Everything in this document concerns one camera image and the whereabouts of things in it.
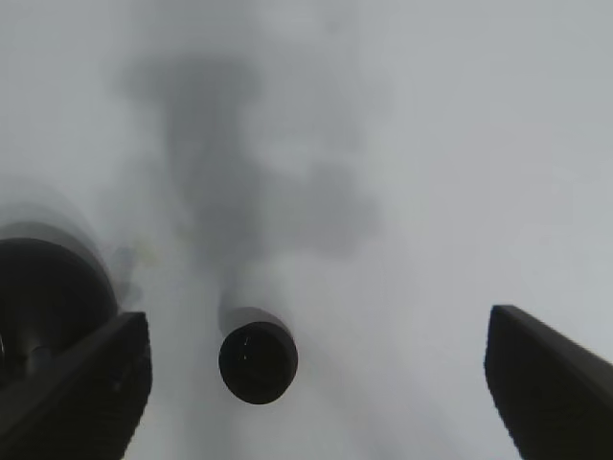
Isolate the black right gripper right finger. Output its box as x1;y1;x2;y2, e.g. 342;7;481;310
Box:
484;306;612;460

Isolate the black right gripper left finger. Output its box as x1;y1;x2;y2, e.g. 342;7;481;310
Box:
1;312;151;460

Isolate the black round teapot kettle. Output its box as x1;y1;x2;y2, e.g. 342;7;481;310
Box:
1;237;119;386

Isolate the small black teacup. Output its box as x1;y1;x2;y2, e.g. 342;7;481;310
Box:
218;321;299;405

